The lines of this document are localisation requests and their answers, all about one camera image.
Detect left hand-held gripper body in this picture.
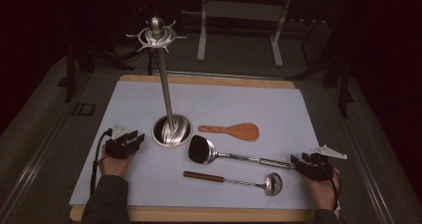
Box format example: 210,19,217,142
104,122,140,160

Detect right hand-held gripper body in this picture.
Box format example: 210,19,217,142
300,144,348,182

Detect steel ladle with wooden handle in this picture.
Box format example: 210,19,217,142
182,170,284,197

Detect metal utensil rack stand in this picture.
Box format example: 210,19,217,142
124,16,194,148

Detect wooden rice paddle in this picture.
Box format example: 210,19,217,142
197,121,260,142

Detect steel spatula with twisted handle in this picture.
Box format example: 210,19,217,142
187,134,297,170

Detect person's left hand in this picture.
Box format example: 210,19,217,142
98,143,137,179

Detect person's right hand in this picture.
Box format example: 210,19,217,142
304,167,341,212

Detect black stand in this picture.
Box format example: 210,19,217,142
287,18,355,119
57,39,135,105

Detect pale blue table mat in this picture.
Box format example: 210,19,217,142
69,80,341,211

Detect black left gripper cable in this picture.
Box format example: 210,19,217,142
90,127,113,195

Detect black rectangular floor bracket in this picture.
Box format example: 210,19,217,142
72,102,97,116

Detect white metal frame stand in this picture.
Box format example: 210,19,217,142
196,0,295,69

